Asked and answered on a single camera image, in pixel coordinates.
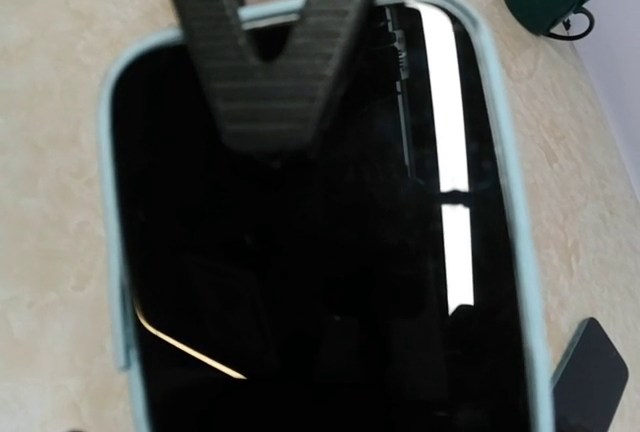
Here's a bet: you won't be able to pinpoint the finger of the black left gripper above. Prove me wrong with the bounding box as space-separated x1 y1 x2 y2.
172 0 374 152

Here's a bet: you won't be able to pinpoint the large silver phone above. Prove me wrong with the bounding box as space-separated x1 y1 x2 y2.
112 0 534 432

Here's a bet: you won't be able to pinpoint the light blue phone case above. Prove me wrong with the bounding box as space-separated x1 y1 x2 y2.
97 0 556 432

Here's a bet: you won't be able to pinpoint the small black phone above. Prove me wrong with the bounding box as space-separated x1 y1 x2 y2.
553 317 629 432

